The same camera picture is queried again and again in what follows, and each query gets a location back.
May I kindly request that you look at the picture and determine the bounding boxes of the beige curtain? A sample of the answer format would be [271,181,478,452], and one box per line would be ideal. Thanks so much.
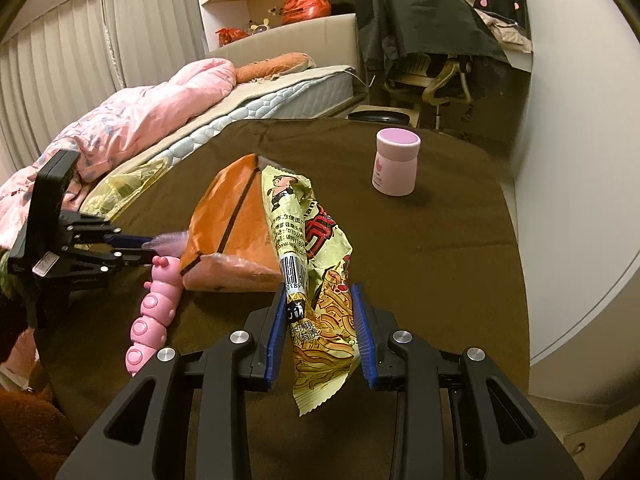
[1,0,205,170]

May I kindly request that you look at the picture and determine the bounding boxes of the pink quilt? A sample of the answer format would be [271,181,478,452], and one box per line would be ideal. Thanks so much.
[1,58,236,249]

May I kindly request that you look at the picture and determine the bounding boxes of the black round stool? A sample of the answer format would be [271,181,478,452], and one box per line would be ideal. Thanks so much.
[347,110,410,126]

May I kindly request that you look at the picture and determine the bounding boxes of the beige bed headboard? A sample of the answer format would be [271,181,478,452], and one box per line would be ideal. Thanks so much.
[208,13,363,76]

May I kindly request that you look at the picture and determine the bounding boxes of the yellow plastic trash bag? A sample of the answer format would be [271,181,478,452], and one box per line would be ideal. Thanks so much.
[79,157,169,220]

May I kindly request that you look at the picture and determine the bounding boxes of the pink bear candy wrapper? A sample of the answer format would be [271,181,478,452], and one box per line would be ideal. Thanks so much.
[142,231,189,258]

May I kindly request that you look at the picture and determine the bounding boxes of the orange pillow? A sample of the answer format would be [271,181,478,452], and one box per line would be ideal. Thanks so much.
[235,52,316,84]

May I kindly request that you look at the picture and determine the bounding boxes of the orange snack bag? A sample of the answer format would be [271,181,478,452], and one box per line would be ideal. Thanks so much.
[180,154,282,292]

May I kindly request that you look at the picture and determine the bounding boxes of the white quilted mattress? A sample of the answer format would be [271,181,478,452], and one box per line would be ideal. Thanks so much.
[110,65,357,177]

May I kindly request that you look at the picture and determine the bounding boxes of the yellow noodle snack bag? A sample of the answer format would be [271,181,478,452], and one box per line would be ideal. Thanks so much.
[262,165,359,415]

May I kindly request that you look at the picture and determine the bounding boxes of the pink lidded jar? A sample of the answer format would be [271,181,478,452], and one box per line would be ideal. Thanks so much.
[372,128,421,197]

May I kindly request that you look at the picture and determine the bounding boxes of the pink caterpillar toy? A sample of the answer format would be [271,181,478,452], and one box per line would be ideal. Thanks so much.
[125,256,183,376]

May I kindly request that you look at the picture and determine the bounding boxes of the red plastic bag on shelf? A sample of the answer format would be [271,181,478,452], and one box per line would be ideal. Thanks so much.
[281,0,332,25]

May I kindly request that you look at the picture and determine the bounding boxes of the office chair with dark cover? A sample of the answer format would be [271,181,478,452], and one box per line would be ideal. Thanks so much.
[355,0,510,122]

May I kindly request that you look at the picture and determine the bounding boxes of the brown table cloth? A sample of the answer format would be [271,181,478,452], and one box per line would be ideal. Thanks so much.
[38,119,529,479]

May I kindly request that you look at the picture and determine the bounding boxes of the small red bag on shelf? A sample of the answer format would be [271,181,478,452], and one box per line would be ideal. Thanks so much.
[216,27,250,47]

